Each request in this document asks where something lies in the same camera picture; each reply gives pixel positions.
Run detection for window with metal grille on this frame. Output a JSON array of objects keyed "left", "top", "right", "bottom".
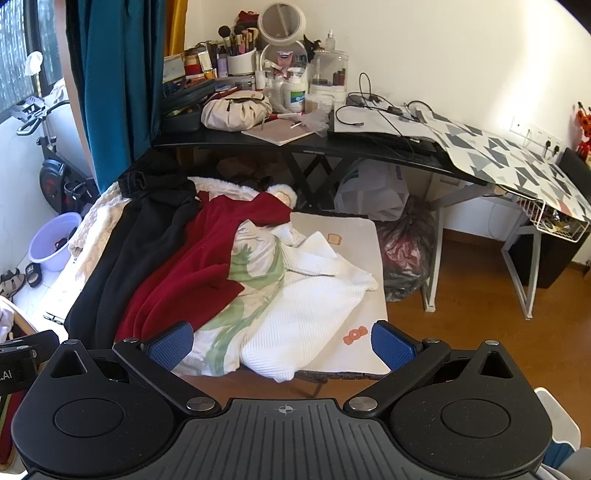
[{"left": 0, "top": 0, "right": 70, "bottom": 125}]

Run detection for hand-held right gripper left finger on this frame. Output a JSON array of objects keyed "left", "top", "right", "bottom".
[{"left": 47, "top": 320, "right": 222, "bottom": 416}]

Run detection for white wall socket panel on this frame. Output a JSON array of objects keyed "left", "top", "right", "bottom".
[{"left": 510, "top": 115, "right": 564, "bottom": 155}]

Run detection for pink notebook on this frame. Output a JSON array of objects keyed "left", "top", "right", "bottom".
[{"left": 241, "top": 117, "right": 317, "bottom": 147}]

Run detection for round white mirror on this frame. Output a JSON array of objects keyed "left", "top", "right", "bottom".
[{"left": 257, "top": 2, "right": 308, "bottom": 47}]

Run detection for yellow curtain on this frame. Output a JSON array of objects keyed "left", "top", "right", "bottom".
[{"left": 165, "top": 0, "right": 189, "bottom": 56}]

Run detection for white cosmetic organizer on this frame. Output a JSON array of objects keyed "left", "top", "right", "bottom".
[{"left": 259, "top": 41, "right": 310, "bottom": 93}]

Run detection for white makeup brush cup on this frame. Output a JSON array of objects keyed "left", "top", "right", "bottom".
[{"left": 217, "top": 23, "right": 262, "bottom": 77}]

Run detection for pile of cosmetic boxes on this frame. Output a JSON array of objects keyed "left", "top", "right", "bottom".
[{"left": 163, "top": 41, "right": 218, "bottom": 93}]

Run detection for black cable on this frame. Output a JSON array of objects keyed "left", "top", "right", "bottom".
[
  {"left": 357, "top": 71, "right": 393, "bottom": 108},
  {"left": 334, "top": 103, "right": 366, "bottom": 128}
]

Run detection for purple plastic basin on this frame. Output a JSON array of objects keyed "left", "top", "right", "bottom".
[{"left": 28, "top": 212, "right": 84, "bottom": 273}]

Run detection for brown sandals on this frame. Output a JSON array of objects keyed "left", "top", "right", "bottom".
[{"left": 0, "top": 270, "right": 26, "bottom": 298}]

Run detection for teal curtain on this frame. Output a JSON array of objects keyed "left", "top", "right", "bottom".
[{"left": 65, "top": 0, "right": 167, "bottom": 195}]

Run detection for geometric patterned table mat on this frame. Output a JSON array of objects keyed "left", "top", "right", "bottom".
[{"left": 418, "top": 111, "right": 591, "bottom": 232}]

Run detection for beige pouch bag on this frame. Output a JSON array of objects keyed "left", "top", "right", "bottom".
[{"left": 200, "top": 90, "right": 274, "bottom": 132}]

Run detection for white knit sweater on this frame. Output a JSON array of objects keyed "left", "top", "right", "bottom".
[{"left": 240, "top": 231, "right": 379, "bottom": 383}]

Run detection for white desk frame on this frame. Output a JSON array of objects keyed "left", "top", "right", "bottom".
[{"left": 420, "top": 178, "right": 543, "bottom": 321}]

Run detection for dark plastic bag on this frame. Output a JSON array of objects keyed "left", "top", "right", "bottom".
[{"left": 375, "top": 196, "right": 439, "bottom": 303}]

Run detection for white plastic bag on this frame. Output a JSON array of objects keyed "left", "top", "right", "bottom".
[{"left": 333, "top": 159, "right": 411, "bottom": 222}]

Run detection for floral printed quilt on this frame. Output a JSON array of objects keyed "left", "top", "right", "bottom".
[{"left": 171, "top": 219, "right": 305, "bottom": 374}]

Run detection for clear plastic wrap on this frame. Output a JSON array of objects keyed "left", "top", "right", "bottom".
[{"left": 300, "top": 111, "right": 331, "bottom": 137}]

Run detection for clear cosmetic case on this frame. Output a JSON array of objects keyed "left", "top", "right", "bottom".
[{"left": 308, "top": 48, "right": 348, "bottom": 104}]

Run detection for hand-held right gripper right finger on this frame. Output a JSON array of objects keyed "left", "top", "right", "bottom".
[{"left": 344, "top": 320, "right": 520, "bottom": 416}]

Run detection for red fleece garment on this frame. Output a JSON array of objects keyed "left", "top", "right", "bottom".
[{"left": 115, "top": 184, "right": 298, "bottom": 344}]

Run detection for black desk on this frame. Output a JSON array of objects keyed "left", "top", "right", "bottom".
[{"left": 152, "top": 108, "right": 490, "bottom": 213}]

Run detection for white pump bottle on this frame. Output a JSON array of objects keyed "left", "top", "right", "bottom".
[{"left": 283, "top": 68, "right": 308, "bottom": 114}]

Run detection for cream fleece blanket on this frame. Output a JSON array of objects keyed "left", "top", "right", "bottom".
[{"left": 69, "top": 182, "right": 134, "bottom": 264}]

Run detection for black laptop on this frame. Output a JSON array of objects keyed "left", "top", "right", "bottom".
[{"left": 327, "top": 130, "right": 439, "bottom": 155}]

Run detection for black pants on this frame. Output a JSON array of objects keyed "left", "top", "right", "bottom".
[{"left": 65, "top": 150, "right": 204, "bottom": 349}]

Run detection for black exercise bike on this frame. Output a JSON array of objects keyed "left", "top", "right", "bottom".
[{"left": 9, "top": 95, "right": 100, "bottom": 215}]

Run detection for white wire basket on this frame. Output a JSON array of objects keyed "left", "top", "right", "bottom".
[{"left": 515, "top": 191, "right": 591, "bottom": 243}]

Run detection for black bag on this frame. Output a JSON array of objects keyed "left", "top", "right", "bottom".
[{"left": 159, "top": 80, "right": 218, "bottom": 134}]

